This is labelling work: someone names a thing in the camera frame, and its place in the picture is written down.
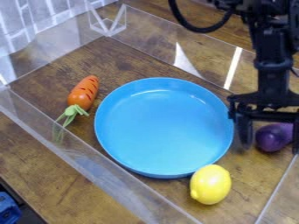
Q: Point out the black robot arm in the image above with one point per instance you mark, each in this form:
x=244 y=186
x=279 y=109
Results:
x=272 y=22

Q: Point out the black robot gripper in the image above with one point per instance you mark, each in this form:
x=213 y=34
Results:
x=253 y=106

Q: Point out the orange toy carrot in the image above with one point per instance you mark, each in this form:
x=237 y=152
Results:
x=80 y=101

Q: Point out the blue round tray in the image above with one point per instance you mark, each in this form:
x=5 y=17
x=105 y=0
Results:
x=163 y=127

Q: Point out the blue plastic object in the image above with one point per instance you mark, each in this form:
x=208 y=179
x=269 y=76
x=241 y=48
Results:
x=9 y=211

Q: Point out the purple toy eggplant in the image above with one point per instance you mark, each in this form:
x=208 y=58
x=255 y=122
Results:
x=273 y=136

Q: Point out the yellow toy lemon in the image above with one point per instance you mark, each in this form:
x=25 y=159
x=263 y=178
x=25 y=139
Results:
x=209 y=184

